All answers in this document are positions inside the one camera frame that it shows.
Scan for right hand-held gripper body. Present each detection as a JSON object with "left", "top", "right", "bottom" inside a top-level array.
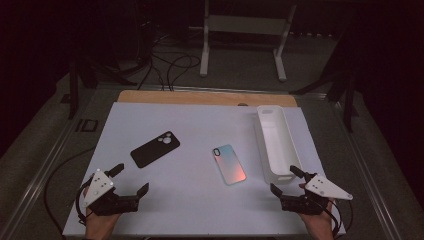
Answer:
[{"left": 281, "top": 173, "right": 354, "bottom": 216}]

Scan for person's left hand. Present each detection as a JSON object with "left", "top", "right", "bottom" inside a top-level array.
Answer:
[{"left": 83, "top": 208, "right": 122, "bottom": 240}]

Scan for white metal stand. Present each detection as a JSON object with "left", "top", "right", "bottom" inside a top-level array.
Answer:
[{"left": 189, "top": 0, "right": 298, "bottom": 83}]

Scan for metal floor rail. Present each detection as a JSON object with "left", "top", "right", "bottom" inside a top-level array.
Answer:
[
  {"left": 329, "top": 99, "right": 401, "bottom": 240},
  {"left": 0, "top": 89, "right": 98, "bottom": 240}
]

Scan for thin black cable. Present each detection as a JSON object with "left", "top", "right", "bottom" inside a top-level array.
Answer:
[{"left": 44, "top": 146, "right": 96, "bottom": 236}]

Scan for hand-held gripper cable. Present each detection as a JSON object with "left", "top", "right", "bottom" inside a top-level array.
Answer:
[
  {"left": 328, "top": 199, "right": 354, "bottom": 240},
  {"left": 75, "top": 178, "right": 98, "bottom": 227}
]

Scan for right hand-held gripper cable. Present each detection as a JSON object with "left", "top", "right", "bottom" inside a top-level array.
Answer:
[{"left": 328, "top": 199, "right": 354, "bottom": 240}]

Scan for black floor cables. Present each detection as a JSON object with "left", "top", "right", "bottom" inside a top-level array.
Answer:
[{"left": 138, "top": 33, "right": 203, "bottom": 92}]

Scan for white table board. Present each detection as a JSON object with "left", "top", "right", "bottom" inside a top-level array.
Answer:
[{"left": 62, "top": 101, "right": 347, "bottom": 238}]

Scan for black stand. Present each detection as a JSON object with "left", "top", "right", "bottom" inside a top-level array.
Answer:
[
  {"left": 289, "top": 29, "right": 359, "bottom": 134},
  {"left": 68, "top": 59, "right": 138, "bottom": 120}
]

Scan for teal and pink phone case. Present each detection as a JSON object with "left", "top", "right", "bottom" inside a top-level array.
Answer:
[{"left": 212, "top": 143, "right": 248, "bottom": 186}]

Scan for left hand-held gripper cable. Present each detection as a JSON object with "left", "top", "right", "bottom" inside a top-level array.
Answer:
[{"left": 75, "top": 178, "right": 98, "bottom": 227}]

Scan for person's right hand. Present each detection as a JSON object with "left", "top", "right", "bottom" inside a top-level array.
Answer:
[{"left": 298, "top": 199, "right": 335, "bottom": 240}]

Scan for white plastic bin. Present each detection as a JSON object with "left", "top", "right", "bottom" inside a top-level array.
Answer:
[{"left": 254, "top": 104, "right": 304, "bottom": 185}]

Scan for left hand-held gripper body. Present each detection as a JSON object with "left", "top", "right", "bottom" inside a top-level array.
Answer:
[{"left": 81, "top": 168, "right": 139, "bottom": 216}]

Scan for black phone case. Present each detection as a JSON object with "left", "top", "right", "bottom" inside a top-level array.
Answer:
[{"left": 129, "top": 130, "right": 181, "bottom": 169}]

